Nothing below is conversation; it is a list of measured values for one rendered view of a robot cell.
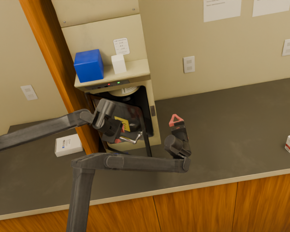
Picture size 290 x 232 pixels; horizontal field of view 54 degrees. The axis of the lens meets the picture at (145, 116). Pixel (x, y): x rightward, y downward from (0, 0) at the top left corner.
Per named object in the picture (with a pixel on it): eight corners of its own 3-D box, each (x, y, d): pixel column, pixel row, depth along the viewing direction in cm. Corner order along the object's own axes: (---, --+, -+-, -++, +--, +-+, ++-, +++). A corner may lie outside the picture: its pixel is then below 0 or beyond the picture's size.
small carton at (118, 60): (113, 68, 123) (111, 55, 119) (125, 65, 123) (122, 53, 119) (115, 74, 119) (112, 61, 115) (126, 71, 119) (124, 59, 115)
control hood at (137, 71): (82, 88, 133) (76, 70, 126) (150, 76, 132) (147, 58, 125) (80, 103, 124) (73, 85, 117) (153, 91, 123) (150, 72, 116)
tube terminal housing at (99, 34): (107, 124, 183) (67, 5, 131) (156, 115, 182) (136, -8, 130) (106, 153, 164) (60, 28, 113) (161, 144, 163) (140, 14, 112)
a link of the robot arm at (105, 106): (78, 120, 117) (78, 118, 109) (88, 95, 120) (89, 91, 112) (104, 131, 119) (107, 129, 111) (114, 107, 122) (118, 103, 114)
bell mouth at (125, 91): (107, 78, 153) (104, 70, 149) (139, 73, 152) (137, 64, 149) (107, 99, 140) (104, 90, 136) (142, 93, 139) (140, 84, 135)
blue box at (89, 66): (82, 70, 125) (75, 52, 119) (104, 66, 125) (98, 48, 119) (80, 83, 118) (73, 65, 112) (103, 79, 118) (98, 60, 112)
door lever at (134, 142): (125, 133, 139) (124, 129, 137) (142, 138, 134) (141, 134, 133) (119, 140, 135) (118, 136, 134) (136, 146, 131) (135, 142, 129)
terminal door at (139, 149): (106, 147, 160) (86, 92, 133) (153, 165, 146) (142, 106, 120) (106, 148, 160) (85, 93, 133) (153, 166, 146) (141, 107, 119)
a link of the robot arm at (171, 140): (172, 170, 125) (187, 171, 119) (155, 160, 119) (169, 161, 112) (180, 145, 129) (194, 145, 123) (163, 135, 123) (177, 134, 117)
